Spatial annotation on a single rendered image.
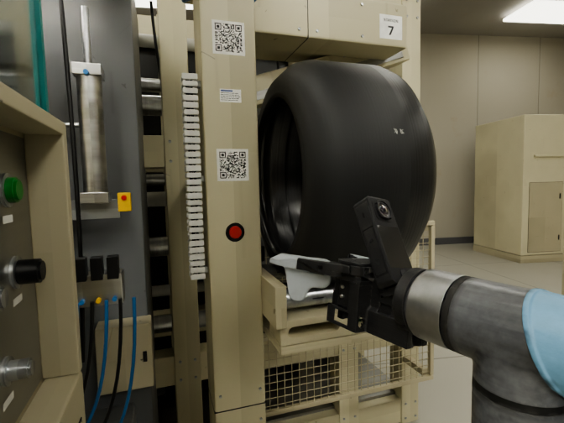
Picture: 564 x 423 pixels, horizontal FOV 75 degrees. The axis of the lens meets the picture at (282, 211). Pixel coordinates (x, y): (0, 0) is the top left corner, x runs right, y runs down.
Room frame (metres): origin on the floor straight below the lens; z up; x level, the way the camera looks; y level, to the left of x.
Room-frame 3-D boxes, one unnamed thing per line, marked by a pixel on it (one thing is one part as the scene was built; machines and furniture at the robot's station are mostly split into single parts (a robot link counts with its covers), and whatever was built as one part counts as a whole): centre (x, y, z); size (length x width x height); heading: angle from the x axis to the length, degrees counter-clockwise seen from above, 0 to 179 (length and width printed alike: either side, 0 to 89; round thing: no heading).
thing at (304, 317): (0.91, -0.15, 0.84); 0.36 x 0.09 x 0.06; 108
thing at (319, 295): (0.91, -0.15, 0.90); 0.35 x 0.05 x 0.05; 108
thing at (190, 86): (0.88, 0.20, 1.19); 0.05 x 0.04 x 0.48; 18
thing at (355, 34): (1.36, -0.13, 1.71); 0.61 x 0.25 x 0.15; 108
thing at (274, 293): (0.98, 0.07, 0.90); 0.40 x 0.03 x 0.10; 18
